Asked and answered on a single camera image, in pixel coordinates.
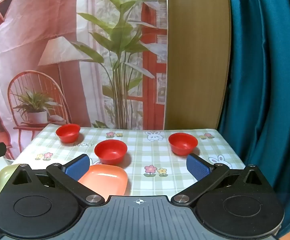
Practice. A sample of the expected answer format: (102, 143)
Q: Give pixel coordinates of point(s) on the pale green plate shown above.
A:
(4, 177)

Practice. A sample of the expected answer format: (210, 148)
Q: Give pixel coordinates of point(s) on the wooden wall panel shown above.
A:
(197, 55)

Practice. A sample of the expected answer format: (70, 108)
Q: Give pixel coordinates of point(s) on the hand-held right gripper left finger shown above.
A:
(77, 166)

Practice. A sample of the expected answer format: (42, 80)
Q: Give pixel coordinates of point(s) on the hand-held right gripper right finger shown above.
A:
(198, 168)

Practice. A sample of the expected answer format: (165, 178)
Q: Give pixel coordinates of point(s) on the orange square plate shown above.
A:
(104, 180)

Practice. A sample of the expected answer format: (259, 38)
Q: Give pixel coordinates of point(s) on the red plastic bowl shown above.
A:
(110, 152)
(67, 133)
(183, 143)

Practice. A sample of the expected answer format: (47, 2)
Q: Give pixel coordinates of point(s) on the printed room backdrop cloth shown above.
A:
(34, 17)

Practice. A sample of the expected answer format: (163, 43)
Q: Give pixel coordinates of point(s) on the green checked tablecloth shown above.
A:
(147, 155)

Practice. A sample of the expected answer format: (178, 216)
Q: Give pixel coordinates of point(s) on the teal curtain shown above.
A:
(267, 80)

